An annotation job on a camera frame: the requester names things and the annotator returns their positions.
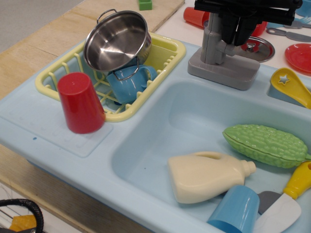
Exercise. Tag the blue cup top right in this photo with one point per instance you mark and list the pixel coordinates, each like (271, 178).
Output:
(305, 9)

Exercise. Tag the stainless steel pot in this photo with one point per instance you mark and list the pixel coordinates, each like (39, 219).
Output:
(120, 39)

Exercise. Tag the green toy block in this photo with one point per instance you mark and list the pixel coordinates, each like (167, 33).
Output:
(145, 5)

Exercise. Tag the yellow object bottom left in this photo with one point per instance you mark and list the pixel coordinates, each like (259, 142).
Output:
(20, 223)

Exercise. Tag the blue plastic cup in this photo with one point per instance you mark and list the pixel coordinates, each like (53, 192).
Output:
(237, 212)

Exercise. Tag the green toy bitter gourd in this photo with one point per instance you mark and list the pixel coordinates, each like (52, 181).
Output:
(267, 145)

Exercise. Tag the light blue toy sink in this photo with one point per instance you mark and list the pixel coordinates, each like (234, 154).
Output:
(116, 179)

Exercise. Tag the blue toy mug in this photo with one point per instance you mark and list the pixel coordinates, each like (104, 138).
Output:
(126, 82)

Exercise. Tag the red plastic cup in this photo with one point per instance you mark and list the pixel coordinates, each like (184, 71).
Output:
(81, 106)

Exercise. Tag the red plastic plate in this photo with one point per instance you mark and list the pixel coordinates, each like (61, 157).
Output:
(298, 57)

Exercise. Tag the yellow handled toy knife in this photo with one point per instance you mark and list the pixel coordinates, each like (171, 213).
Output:
(284, 212)

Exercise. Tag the grey sink drain plug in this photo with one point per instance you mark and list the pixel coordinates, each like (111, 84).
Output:
(267, 198)

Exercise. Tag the cream toy detergent bottle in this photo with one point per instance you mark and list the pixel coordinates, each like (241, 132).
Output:
(200, 176)

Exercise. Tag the yellow star spoon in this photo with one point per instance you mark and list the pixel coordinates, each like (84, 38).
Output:
(287, 82)

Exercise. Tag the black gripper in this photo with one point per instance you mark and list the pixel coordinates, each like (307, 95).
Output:
(239, 18)

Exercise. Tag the grey toy spatula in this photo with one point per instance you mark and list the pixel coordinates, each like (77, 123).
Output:
(298, 25)

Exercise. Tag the grey toy faucet with lever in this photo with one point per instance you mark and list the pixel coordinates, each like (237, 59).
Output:
(217, 60)

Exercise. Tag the blue toy fork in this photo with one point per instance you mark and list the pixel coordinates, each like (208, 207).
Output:
(275, 25)

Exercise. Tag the red toy mug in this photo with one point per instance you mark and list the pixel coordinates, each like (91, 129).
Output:
(260, 28)

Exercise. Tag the grey toy knife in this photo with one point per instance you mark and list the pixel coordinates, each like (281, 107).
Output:
(289, 35)

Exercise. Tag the steel pot lid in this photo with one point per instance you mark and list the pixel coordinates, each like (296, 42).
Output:
(257, 49)

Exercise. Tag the red cup lying down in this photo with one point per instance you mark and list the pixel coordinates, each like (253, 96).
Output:
(196, 17)

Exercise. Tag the yellow dish rack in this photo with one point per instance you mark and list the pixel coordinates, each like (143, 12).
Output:
(165, 54)

